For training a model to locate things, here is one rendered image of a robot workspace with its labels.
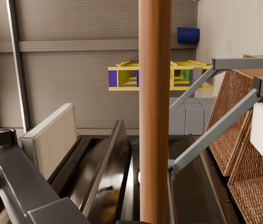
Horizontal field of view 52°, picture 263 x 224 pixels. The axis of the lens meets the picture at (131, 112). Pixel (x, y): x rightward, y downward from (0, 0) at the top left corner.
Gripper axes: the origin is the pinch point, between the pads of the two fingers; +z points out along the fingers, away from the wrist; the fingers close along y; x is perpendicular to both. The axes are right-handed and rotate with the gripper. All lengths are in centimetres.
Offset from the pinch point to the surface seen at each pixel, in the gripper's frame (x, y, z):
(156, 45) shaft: 5.3, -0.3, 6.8
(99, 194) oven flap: -52, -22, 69
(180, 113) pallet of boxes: -114, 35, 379
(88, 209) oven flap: -50, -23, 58
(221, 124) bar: -15, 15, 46
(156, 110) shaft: -0.8, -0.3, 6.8
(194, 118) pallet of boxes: -121, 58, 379
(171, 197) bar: -27.0, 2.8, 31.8
